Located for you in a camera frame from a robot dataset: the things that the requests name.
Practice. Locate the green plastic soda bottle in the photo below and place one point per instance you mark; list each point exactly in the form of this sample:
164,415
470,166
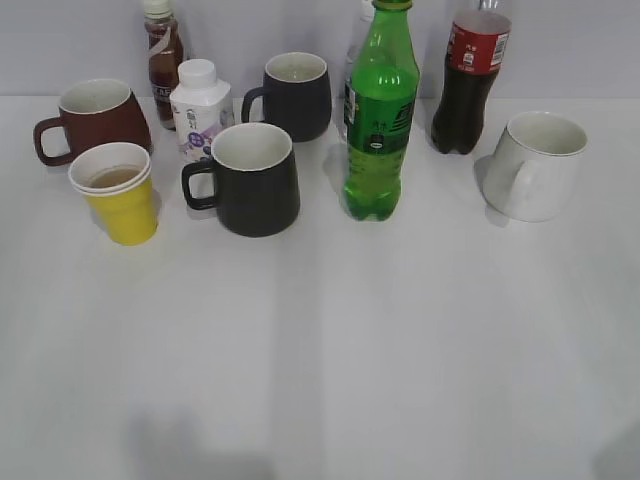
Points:
378,112

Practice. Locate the yellow paper cup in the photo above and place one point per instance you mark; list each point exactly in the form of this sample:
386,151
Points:
115,180

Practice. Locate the front black mug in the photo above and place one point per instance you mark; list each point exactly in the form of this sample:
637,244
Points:
250,180

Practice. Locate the clear water bottle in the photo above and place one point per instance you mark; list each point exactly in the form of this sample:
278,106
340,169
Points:
359,32

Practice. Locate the rear dark grey mug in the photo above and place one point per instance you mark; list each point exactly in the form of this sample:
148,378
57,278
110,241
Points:
296,95

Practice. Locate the white milk bottle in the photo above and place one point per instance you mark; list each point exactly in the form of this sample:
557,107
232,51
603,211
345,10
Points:
202,107

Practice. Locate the white ceramic mug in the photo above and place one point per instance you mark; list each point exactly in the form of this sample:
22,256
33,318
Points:
532,172

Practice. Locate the brown coffee drink bottle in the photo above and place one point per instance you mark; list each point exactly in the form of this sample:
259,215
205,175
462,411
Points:
165,54

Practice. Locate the cola bottle red label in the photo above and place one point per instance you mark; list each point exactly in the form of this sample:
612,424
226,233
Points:
475,51

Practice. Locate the brown ceramic mug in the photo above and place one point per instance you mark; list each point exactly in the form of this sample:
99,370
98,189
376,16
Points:
92,113

